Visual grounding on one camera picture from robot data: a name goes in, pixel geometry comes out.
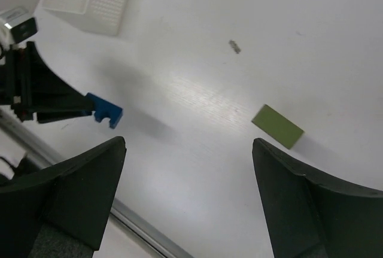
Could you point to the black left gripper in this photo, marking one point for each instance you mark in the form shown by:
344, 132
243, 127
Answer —
51, 97

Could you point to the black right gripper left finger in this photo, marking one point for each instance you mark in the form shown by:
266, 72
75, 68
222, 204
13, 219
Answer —
62, 210

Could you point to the green arch wood block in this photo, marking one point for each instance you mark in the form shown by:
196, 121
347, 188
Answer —
277, 126

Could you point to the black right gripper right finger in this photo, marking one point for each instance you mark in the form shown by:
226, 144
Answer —
310, 213

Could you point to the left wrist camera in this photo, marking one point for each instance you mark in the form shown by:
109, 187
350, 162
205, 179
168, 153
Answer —
17, 25

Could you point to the blue wood block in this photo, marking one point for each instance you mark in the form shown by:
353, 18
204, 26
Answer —
104, 109

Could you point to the aluminium front rail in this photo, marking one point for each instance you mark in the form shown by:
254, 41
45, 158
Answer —
39, 156

